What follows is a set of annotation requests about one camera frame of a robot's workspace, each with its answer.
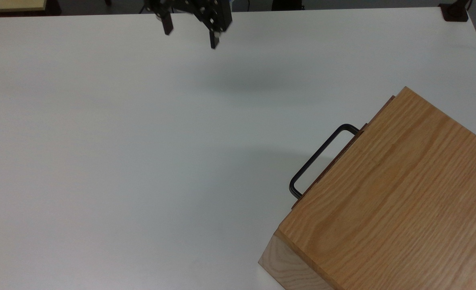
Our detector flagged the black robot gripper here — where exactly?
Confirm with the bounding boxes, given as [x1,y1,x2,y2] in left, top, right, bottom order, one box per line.
[143,0,233,50]

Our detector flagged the black metal drawer handle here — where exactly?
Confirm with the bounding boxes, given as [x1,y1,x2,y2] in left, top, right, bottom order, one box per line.
[289,124,361,199]

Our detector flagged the wooden sliding drawer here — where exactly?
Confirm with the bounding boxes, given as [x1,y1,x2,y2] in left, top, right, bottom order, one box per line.
[291,95,396,210]

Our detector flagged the black background box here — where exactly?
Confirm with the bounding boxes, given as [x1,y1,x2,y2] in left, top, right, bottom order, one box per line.
[272,0,303,11]

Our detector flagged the beige background table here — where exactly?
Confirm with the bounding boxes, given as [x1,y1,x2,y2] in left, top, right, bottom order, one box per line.
[0,0,47,13]

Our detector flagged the oak wooden cabinet box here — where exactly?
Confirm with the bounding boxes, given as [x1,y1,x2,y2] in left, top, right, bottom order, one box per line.
[258,86,476,290]

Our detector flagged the black table clamp mount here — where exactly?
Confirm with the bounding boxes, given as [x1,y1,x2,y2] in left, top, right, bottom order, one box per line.
[439,0,472,22]

